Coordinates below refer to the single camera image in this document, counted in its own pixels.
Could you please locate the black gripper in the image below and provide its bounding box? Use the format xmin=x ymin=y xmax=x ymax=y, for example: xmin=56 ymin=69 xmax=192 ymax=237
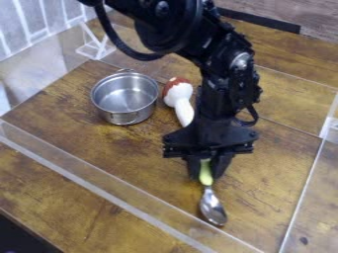
xmin=161 ymin=86 xmax=262 ymax=182

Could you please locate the green handled metal spoon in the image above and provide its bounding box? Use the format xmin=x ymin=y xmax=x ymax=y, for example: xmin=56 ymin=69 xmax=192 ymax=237
xmin=198 ymin=159 xmax=227 ymax=226

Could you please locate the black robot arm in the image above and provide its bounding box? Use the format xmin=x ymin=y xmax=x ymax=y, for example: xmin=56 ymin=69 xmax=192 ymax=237
xmin=77 ymin=0 xmax=263 ymax=179

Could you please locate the red white toy mushroom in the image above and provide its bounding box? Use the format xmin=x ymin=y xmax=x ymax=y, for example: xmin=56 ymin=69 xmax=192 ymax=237
xmin=163 ymin=77 xmax=194 ymax=127

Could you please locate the small steel pot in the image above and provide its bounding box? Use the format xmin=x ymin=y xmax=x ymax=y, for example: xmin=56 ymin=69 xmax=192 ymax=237
xmin=89 ymin=69 xmax=160 ymax=126

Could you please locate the clear acrylic stand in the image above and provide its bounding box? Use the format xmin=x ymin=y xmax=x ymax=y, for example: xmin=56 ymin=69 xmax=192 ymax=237
xmin=75 ymin=23 xmax=116 ymax=60

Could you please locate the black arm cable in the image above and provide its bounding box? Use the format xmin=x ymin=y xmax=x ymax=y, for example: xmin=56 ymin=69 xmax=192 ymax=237
xmin=91 ymin=3 xmax=169 ymax=62

